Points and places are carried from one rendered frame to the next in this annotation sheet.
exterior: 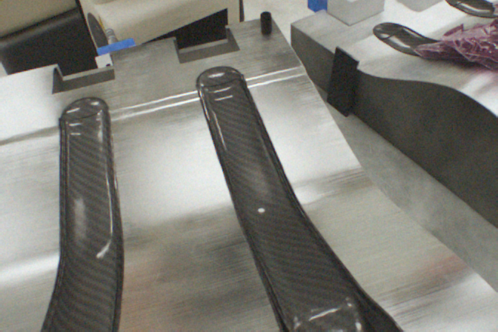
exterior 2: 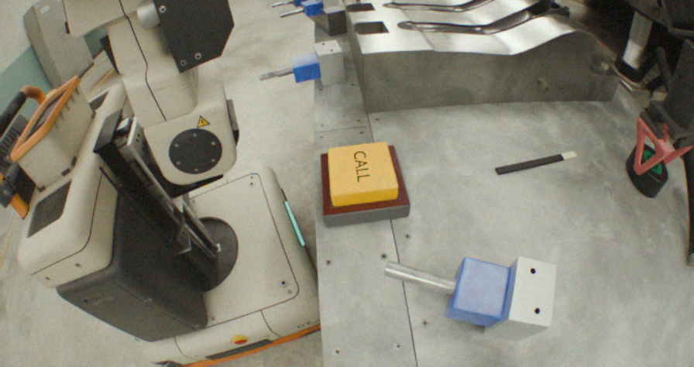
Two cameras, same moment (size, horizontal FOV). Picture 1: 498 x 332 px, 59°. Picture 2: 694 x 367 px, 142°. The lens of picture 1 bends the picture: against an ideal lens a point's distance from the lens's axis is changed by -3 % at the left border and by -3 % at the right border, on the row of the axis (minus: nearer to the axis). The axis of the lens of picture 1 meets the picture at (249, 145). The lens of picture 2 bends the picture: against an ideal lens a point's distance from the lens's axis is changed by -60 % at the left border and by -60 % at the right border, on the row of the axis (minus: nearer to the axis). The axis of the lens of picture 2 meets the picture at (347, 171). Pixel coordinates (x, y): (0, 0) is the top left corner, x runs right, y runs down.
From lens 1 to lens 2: 0.62 m
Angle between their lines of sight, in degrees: 51
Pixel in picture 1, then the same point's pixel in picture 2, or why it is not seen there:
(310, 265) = (483, 0)
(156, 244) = (478, 20)
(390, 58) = not seen: hidden behind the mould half
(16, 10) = (102, 223)
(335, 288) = not seen: outside the picture
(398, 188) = not seen: hidden behind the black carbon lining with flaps
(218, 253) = (481, 10)
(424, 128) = not seen: hidden behind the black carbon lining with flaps
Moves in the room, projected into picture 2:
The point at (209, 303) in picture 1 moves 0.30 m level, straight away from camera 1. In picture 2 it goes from (501, 5) to (329, 9)
